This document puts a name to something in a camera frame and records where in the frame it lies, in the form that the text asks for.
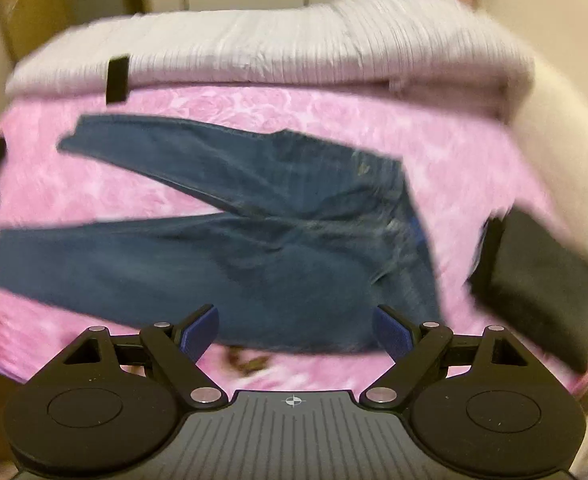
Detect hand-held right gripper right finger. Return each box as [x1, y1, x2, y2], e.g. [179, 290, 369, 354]
[360, 305, 530, 407]

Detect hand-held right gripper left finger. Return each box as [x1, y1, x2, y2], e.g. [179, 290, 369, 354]
[61, 305, 225, 407]

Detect blue denim jeans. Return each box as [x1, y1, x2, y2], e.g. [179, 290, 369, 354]
[0, 114, 445, 356]

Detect folded black garment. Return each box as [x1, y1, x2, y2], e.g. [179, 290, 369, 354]
[468, 217, 504, 311]

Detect folded dark grey garment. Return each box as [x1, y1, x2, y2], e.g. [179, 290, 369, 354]
[488, 209, 588, 373]

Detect pink floral blanket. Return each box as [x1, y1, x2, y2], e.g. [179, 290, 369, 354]
[0, 84, 588, 397]

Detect small black object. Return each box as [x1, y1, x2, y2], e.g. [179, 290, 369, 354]
[106, 55, 131, 107]

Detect white ribbed quilt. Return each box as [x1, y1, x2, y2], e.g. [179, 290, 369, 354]
[5, 0, 538, 122]

